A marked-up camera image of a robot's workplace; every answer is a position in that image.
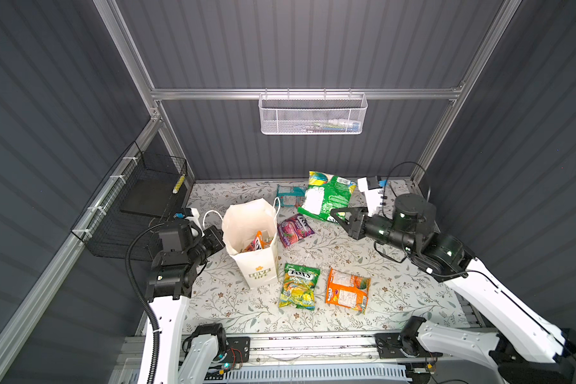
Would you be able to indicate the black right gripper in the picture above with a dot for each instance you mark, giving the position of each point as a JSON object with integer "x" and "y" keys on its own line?
{"x": 352, "y": 227}

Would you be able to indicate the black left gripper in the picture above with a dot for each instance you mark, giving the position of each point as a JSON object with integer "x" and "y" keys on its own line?
{"x": 212, "y": 235}

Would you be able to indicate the green candy bag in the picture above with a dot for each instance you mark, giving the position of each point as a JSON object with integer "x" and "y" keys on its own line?
{"x": 324, "y": 193}

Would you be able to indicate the white illustrated paper bag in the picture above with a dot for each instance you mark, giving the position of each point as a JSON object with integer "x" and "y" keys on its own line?
{"x": 250, "y": 235}

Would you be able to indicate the small orange candy bag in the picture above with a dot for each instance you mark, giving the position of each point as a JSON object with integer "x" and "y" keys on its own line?
{"x": 261, "y": 241}

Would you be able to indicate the large orange candy bag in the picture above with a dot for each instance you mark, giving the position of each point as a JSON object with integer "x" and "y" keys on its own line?
{"x": 347, "y": 290}

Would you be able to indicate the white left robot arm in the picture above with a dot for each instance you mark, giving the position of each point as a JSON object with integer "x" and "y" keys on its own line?
{"x": 167, "y": 357}

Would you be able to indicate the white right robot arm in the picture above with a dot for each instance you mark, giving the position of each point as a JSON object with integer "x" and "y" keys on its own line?
{"x": 524, "y": 348}

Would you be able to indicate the purple Fox's candy bag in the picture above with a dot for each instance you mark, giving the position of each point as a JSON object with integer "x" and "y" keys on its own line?
{"x": 293, "y": 230}

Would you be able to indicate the teal candy bag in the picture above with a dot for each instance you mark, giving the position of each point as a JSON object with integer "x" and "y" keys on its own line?
{"x": 291, "y": 196}

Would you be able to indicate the lime Fox's candy bag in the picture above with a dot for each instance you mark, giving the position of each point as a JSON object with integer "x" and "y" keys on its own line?
{"x": 299, "y": 286}

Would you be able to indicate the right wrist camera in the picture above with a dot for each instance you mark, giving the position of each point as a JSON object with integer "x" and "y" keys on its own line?
{"x": 373, "y": 190}

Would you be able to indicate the black wire basket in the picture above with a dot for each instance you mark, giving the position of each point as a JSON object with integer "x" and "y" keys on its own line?
{"x": 145, "y": 188}

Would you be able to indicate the white wire mesh basket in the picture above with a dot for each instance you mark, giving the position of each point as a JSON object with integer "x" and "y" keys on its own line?
{"x": 312, "y": 113}

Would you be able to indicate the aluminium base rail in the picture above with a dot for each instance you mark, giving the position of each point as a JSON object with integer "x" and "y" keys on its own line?
{"x": 355, "y": 347}

